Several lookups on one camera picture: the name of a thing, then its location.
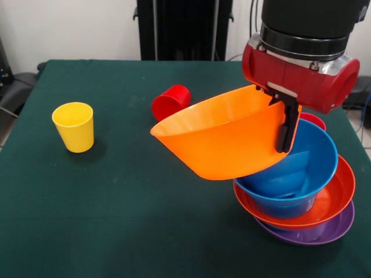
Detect black chair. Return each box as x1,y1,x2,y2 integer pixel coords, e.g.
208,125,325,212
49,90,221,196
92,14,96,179
0,72,38,116

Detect straight-walled teal blue bowl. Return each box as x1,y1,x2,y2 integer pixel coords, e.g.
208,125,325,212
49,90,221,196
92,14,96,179
252,196,316,220

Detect pink-red cup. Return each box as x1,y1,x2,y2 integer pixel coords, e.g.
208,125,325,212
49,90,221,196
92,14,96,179
299,112,327,133

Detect large blue bowl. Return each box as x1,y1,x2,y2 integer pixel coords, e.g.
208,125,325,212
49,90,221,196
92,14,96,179
234,118,339,208

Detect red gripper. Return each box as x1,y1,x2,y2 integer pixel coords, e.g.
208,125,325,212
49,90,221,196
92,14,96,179
242,33,361,154

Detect blue cable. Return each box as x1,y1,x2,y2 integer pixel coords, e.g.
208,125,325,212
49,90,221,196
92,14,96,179
358,94,371,136

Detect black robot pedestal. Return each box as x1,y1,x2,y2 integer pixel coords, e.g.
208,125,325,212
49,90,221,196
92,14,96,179
133,0,234,61

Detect black hanging cable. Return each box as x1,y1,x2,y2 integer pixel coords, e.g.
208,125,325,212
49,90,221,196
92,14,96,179
248,0,263,38

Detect shallow purple bowl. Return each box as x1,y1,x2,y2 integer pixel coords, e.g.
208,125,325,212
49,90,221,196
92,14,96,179
254,199,355,246

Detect small dark blue bowl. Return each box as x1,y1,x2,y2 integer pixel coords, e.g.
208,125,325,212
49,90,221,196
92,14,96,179
254,150,312,199

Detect large orange bowl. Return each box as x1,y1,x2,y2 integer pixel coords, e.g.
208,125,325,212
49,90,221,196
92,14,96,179
150,84,303,181

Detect black base with knob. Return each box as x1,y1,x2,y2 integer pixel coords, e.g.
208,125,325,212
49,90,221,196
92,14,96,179
343,75,371,109

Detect shallow red-orange bowl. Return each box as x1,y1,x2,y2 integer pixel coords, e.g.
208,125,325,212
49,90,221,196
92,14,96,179
233,154,357,231

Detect yellow cup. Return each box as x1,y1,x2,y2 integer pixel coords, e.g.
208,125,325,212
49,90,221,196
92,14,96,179
52,101,95,153

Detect dark green tablecloth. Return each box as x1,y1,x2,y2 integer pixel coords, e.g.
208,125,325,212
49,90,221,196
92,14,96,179
0,59,371,278

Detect red cup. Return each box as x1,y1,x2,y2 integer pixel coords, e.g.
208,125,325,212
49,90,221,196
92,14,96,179
151,84,192,122

